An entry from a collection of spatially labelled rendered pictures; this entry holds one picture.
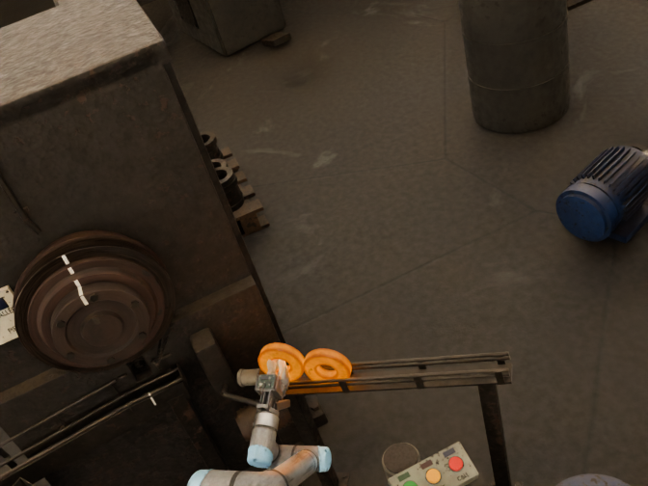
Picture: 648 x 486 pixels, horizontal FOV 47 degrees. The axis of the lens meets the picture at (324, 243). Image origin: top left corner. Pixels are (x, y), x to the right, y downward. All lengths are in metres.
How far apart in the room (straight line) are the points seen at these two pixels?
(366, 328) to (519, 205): 1.09
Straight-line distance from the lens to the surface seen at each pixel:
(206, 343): 2.54
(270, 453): 2.29
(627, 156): 3.75
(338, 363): 2.35
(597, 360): 3.26
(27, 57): 2.43
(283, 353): 2.39
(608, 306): 3.46
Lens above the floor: 2.50
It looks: 38 degrees down
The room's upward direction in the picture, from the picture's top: 18 degrees counter-clockwise
